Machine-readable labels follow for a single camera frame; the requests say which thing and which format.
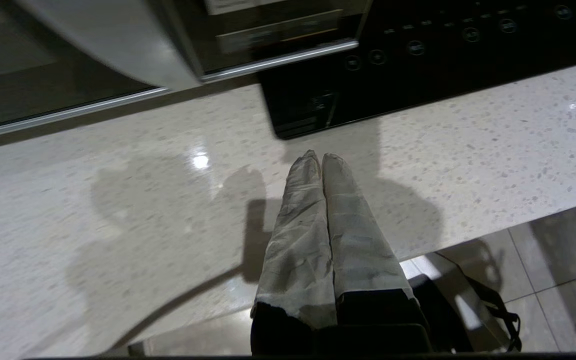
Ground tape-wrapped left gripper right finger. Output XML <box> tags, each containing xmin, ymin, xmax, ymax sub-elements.
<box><xmin>315</xmin><ymin>152</ymin><xmax>434</xmax><ymax>357</ymax></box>

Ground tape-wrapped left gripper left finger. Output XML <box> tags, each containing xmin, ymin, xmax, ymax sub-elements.
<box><xmin>250</xmin><ymin>150</ymin><xmax>339</xmax><ymax>357</ymax></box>

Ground dark glass microwave door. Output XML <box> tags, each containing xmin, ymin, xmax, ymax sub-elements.
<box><xmin>0</xmin><ymin>0</ymin><xmax>204</xmax><ymax>143</ymax></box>

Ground silver Panasonic microwave oven body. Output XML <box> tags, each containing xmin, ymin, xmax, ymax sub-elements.
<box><xmin>148</xmin><ymin>0</ymin><xmax>374</xmax><ymax>83</ymax></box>

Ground black induction cooktop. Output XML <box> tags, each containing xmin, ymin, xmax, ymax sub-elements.
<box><xmin>258</xmin><ymin>0</ymin><xmax>576</xmax><ymax>141</ymax></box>

